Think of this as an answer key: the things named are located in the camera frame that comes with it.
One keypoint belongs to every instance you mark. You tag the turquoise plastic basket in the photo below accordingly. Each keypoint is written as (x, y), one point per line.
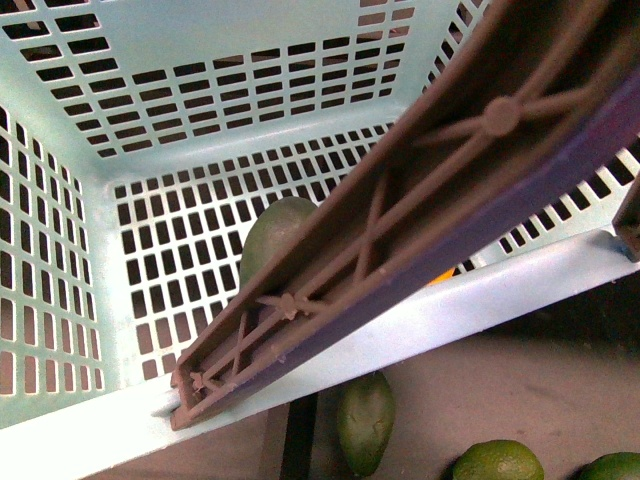
(141, 139)

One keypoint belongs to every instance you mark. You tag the dark green avocado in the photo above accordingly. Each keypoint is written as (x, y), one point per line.
(276, 225)

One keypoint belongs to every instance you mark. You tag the brown basket handle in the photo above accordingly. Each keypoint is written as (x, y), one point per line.
(539, 97)

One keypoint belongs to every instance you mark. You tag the green lime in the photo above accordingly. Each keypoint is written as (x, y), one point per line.
(614, 466)
(498, 459)

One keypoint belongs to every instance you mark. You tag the pale yellow mango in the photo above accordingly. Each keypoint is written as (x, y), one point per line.
(443, 277)

